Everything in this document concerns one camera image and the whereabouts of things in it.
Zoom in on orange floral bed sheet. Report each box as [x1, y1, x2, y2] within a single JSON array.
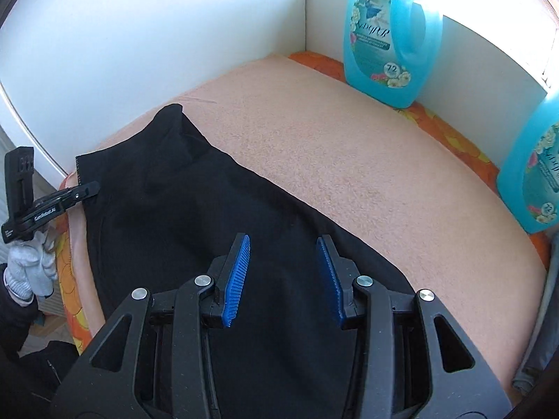
[[55, 50, 549, 359]]

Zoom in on person's left hand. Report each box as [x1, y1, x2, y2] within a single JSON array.
[[3, 229, 59, 305]]

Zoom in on peach terry towel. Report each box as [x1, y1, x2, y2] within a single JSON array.
[[72, 52, 549, 396]]

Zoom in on person's left forearm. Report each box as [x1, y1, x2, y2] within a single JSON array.
[[0, 264, 42, 361]]

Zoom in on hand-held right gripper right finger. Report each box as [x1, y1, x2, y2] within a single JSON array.
[[316, 235, 513, 419]]

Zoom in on folded blue jeans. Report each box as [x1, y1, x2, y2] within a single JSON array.
[[510, 244, 553, 396]]

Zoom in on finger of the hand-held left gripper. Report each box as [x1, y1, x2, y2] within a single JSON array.
[[56, 182, 101, 210]]

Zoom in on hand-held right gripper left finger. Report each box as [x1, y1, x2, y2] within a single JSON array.
[[50, 233, 252, 419]]

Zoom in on black pants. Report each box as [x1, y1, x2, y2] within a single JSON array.
[[75, 104, 415, 419]]

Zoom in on blue detergent bottle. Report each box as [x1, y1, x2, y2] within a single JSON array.
[[343, 0, 444, 109], [497, 93, 559, 235]]

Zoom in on person's dark clothing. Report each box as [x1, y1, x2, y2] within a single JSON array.
[[0, 339, 90, 419]]

